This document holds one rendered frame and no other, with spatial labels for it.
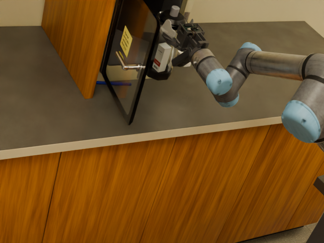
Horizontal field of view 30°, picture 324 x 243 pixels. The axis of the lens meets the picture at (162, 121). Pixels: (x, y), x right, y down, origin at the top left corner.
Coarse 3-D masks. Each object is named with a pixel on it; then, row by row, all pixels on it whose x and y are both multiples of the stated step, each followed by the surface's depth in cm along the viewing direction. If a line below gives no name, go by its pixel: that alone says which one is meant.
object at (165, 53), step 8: (160, 32) 207; (160, 40) 208; (160, 48) 210; (168, 48) 209; (152, 56) 213; (160, 56) 211; (168, 56) 212; (152, 64) 214; (160, 64) 213; (168, 64) 214; (160, 72) 215
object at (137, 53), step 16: (128, 0) 195; (144, 0) 184; (128, 16) 195; (144, 16) 184; (144, 32) 184; (112, 48) 209; (144, 48) 185; (112, 64) 209; (128, 64) 196; (144, 64) 185; (112, 80) 210; (128, 80) 197; (112, 96) 210; (128, 96) 197; (128, 112) 198
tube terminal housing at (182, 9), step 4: (184, 0) 221; (188, 0) 218; (192, 0) 219; (184, 4) 222; (188, 4) 219; (192, 4) 220; (180, 8) 222; (184, 8) 223; (188, 8) 220; (180, 12) 224; (184, 12) 221; (104, 48) 215; (176, 52) 232; (100, 64) 219; (172, 68) 237; (100, 76) 222; (100, 80) 224; (104, 80) 225
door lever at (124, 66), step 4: (116, 52) 192; (120, 52) 192; (116, 56) 192; (120, 56) 190; (120, 60) 189; (124, 60) 189; (124, 64) 187; (136, 64) 190; (124, 68) 187; (128, 68) 188; (132, 68) 188; (136, 68) 189
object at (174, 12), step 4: (172, 8) 204; (176, 8) 204; (164, 12) 207; (168, 12) 207; (172, 12) 205; (176, 12) 205; (160, 16) 206; (164, 16) 205; (168, 16) 205; (172, 16) 205; (176, 16) 206; (180, 16) 207; (164, 20) 204; (172, 20) 204; (176, 20) 204; (180, 20) 205; (184, 20) 207; (172, 24) 204; (176, 24) 204
